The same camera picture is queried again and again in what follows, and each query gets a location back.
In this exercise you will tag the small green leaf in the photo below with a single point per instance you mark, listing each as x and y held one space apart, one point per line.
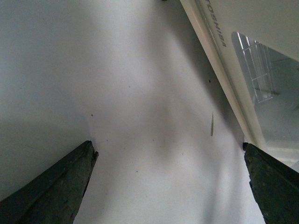
212 125

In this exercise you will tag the oven glass door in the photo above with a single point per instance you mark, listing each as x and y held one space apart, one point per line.
261 70

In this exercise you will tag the cream toaster oven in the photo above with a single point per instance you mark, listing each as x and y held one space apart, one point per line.
210 58

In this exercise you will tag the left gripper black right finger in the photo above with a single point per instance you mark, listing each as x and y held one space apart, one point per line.
274 185

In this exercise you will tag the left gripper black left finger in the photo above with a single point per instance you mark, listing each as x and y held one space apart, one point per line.
55 196

